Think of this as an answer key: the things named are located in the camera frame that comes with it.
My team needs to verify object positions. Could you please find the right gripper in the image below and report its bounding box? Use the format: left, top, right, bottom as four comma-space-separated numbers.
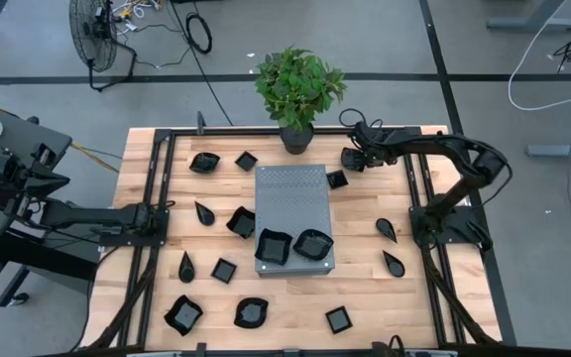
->
355, 123, 401, 172

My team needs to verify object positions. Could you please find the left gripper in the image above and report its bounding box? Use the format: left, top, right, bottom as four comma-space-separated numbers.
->
0, 157, 71, 212

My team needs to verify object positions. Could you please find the black leaf-shaped mini plate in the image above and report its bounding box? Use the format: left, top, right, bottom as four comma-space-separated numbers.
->
340, 147, 367, 174
188, 151, 221, 175
233, 297, 270, 330
292, 228, 335, 263

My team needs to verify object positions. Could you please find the black small square mini plate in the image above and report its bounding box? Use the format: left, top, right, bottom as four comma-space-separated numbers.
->
325, 169, 350, 191
209, 257, 239, 286
234, 150, 259, 173
324, 304, 354, 335

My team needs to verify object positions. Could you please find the black teardrop mini plate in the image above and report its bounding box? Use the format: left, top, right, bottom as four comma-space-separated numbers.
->
375, 217, 399, 245
382, 249, 406, 279
194, 200, 216, 228
177, 250, 196, 285

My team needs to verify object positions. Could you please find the black wavy square mini plate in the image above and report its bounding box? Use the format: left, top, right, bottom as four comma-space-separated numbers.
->
163, 294, 204, 337
254, 227, 294, 267
225, 205, 257, 241

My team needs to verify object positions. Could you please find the black desk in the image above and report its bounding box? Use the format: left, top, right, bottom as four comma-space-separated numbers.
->
0, 101, 101, 316

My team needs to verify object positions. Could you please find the grey perforated metal shelf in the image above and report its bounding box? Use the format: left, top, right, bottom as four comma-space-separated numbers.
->
254, 164, 337, 278

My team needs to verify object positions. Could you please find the green plant in black pot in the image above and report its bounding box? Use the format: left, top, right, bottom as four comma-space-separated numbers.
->
254, 45, 349, 156

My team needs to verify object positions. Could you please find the black floor fan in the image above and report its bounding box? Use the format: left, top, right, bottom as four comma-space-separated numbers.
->
68, 0, 138, 93

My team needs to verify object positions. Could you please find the white power strip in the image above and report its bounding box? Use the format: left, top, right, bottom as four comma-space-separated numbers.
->
111, 0, 164, 24

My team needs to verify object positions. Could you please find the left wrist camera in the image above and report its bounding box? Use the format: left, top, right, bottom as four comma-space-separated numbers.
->
31, 142, 58, 169

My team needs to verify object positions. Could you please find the yellow cable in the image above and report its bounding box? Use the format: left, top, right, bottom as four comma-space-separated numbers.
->
69, 142, 121, 175

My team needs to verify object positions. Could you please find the white floor cable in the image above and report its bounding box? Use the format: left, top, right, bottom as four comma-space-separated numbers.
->
507, 0, 571, 112

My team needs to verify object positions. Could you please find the coiled black cable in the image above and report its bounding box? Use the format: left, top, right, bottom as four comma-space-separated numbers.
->
184, 12, 214, 55

